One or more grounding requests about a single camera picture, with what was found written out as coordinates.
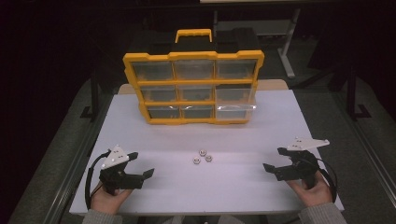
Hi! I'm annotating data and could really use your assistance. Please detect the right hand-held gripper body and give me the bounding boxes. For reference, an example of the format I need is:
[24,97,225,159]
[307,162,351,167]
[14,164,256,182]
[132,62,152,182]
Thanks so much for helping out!
[275,136,331,189]

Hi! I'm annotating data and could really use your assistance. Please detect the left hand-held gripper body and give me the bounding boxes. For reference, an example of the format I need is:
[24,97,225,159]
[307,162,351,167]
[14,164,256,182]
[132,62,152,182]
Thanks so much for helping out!
[99,144,145,196]

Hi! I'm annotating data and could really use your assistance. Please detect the clear plastic drawer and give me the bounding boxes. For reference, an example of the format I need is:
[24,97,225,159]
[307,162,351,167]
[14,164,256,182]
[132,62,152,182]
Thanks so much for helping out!
[215,104,258,121]

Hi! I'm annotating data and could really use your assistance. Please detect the yellow black drawer organizer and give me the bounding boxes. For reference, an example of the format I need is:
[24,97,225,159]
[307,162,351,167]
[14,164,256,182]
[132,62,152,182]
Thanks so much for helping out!
[121,28,265,126]

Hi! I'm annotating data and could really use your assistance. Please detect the person's left hand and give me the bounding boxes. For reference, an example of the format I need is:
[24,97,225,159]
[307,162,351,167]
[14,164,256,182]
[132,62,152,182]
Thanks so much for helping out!
[90,188,134,216]

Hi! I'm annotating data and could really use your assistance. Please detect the person's right hand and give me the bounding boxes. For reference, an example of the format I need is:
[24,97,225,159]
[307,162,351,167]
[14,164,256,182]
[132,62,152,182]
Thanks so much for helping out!
[286,172,333,208]

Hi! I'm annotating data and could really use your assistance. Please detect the black metal stand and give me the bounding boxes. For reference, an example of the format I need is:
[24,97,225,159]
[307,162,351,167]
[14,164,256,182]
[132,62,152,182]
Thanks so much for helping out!
[79,70,101,121]
[346,64,373,121]

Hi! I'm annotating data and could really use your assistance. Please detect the white metal stand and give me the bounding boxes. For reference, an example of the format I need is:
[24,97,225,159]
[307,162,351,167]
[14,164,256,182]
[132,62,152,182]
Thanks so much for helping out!
[213,8,303,79]

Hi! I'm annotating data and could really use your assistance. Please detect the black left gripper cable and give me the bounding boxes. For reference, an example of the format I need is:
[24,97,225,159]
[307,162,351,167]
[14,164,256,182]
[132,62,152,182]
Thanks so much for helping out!
[84,150,112,210]

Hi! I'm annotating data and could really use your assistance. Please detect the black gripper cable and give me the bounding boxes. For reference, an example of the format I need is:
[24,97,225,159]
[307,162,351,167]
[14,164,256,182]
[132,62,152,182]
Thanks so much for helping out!
[84,150,112,210]
[317,158,339,203]

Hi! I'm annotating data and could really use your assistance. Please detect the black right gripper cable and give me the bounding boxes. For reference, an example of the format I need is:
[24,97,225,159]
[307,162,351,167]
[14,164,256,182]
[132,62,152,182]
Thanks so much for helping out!
[317,158,339,203]

